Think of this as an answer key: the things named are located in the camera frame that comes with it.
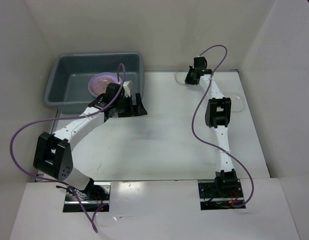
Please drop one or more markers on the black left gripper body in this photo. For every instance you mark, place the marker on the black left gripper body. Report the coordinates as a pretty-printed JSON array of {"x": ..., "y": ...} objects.
[{"x": 124, "y": 107}]

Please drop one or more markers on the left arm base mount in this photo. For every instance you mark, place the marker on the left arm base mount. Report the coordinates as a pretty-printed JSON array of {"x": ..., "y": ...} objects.
[{"x": 91, "y": 202}]

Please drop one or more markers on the clear dish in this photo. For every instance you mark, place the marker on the clear dish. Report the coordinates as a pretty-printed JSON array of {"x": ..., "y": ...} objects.
[{"x": 180, "y": 77}]

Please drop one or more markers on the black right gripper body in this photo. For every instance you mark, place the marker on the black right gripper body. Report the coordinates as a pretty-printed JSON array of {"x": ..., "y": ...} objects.
[{"x": 189, "y": 78}]

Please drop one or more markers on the clear bowl at right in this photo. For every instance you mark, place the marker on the clear bowl at right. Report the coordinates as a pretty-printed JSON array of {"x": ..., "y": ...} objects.
[{"x": 237, "y": 102}]

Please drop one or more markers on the brown translucent square plate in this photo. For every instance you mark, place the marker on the brown translucent square plate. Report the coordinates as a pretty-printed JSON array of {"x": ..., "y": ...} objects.
[{"x": 99, "y": 86}]

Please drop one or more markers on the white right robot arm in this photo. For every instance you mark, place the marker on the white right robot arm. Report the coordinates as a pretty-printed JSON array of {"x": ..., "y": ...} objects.
[{"x": 217, "y": 118}]

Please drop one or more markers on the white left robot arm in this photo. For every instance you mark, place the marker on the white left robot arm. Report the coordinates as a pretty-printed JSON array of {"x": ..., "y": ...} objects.
[{"x": 53, "y": 154}]

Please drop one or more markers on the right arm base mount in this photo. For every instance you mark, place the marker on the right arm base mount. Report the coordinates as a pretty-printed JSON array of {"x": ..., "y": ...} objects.
[{"x": 210, "y": 199}]

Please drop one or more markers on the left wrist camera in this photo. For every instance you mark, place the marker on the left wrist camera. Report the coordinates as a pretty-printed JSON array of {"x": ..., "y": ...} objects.
[{"x": 127, "y": 87}]

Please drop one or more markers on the purple plastic plate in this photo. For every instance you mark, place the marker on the purple plastic plate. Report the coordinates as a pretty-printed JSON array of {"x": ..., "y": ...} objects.
[{"x": 113, "y": 76}]

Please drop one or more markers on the grey plastic bin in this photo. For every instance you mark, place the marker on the grey plastic bin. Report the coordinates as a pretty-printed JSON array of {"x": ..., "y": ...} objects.
[{"x": 67, "y": 85}]

